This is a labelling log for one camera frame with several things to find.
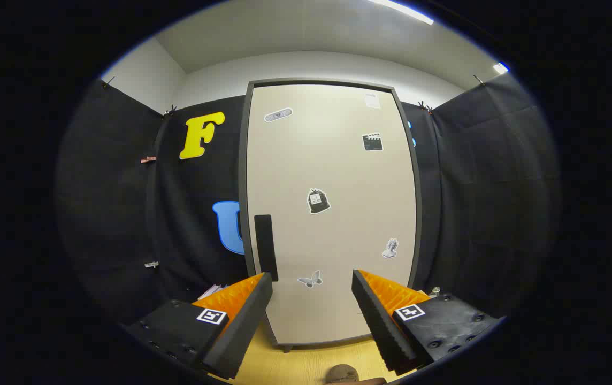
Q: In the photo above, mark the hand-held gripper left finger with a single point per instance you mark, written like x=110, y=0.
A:
x=247, y=321

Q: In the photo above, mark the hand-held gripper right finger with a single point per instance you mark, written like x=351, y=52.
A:
x=378, y=321

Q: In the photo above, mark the brown fluffy shoe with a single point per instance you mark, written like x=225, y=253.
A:
x=341, y=372

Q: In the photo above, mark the grey shoe cabinet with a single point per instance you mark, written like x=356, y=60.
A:
x=242, y=176

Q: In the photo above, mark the beige shoe cabinet door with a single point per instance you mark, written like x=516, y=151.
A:
x=333, y=171

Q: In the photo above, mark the white book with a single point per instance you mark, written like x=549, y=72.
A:
x=211, y=292

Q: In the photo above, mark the black backdrop cloth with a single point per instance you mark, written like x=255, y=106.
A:
x=113, y=214

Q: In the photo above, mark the black clip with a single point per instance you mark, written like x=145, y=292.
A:
x=107, y=82
x=169, y=110
x=478, y=80
x=425, y=106

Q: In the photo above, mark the small ceiling light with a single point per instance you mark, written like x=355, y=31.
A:
x=500, y=68

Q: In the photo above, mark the long ceiling light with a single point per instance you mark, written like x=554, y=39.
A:
x=399, y=10

